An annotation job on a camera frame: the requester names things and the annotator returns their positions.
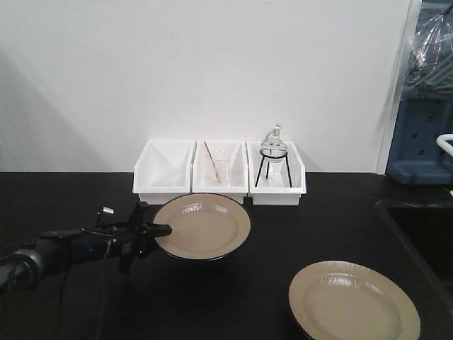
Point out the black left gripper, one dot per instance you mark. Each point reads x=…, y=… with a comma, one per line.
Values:
x=126, y=240

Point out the beige round plate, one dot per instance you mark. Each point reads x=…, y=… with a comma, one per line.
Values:
x=343, y=300
x=205, y=226

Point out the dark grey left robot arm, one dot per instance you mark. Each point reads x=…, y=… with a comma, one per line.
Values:
x=55, y=251

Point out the left white plastic bin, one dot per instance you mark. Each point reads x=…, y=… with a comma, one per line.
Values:
x=163, y=171

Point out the white plastic bin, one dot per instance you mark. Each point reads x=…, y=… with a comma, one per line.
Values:
x=276, y=190
x=163, y=171
x=202, y=170

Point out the middle white plastic bin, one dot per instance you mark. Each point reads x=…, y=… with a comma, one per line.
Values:
x=202, y=170

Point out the clear glass beaker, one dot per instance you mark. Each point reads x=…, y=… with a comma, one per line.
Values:
x=223, y=164

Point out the right white plastic bin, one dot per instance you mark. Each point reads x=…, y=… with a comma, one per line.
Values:
x=276, y=190

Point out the glass alcohol lamp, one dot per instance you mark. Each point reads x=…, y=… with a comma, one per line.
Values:
x=272, y=147

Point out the black lab sink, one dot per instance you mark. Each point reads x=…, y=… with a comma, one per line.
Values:
x=425, y=231

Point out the grey blue drying pegboard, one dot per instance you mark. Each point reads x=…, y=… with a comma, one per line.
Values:
x=414, y=156

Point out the white gooseneck lab faucet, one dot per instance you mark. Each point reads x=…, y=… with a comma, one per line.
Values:
x=444, y=142

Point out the clear bag of pegs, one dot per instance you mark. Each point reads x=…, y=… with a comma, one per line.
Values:
x=429, y=74

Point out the black wire tripod stand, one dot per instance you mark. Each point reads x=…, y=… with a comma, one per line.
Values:
x=270, y=167

